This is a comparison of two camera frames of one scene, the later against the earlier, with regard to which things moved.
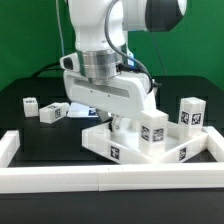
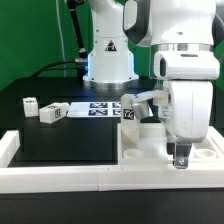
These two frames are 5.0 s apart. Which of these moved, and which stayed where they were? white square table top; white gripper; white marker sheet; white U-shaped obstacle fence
Moved: white gripper; white square table top
Stayed: white U-shaped obstacle fence; white marker sheet
